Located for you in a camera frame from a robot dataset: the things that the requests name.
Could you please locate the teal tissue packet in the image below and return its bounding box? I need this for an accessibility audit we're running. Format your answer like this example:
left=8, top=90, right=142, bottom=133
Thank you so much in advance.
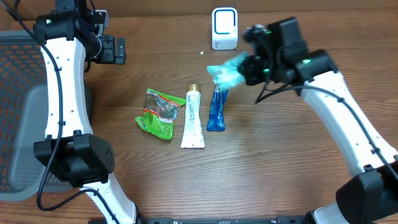
left=206, top=52, right=248, bottom=91

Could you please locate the blue snack packet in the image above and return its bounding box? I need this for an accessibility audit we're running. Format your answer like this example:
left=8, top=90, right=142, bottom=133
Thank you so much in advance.
left=206, top=85, right=228, bottom=131

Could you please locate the green snack packet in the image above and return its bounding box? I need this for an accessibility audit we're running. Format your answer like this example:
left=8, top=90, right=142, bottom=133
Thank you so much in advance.
left=135, top=88, right=186, bottom=140

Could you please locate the white tube gold cap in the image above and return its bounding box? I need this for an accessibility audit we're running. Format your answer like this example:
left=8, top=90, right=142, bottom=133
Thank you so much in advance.
left=181, top=84, right=205, bottom=149

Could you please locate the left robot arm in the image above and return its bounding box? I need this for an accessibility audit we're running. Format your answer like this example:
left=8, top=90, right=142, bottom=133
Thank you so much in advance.
left=34, top=1, right=138, bottom=223

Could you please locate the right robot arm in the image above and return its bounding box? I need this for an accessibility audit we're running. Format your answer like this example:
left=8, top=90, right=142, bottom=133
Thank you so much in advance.
left=238, top=17, right=397, bottom=223

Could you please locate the white barcode scanner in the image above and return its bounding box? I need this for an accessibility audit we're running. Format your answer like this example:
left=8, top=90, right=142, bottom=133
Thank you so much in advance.
left=211, top=7, right=238, bottom=50

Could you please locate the grey plastic basket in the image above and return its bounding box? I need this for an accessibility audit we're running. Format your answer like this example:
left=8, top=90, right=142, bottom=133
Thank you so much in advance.
left=1, top=30, right=93, bottom=202

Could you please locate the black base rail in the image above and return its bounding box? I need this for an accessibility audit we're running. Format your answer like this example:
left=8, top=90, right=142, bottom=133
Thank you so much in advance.
left=136, top=216, right=306, bottom=224

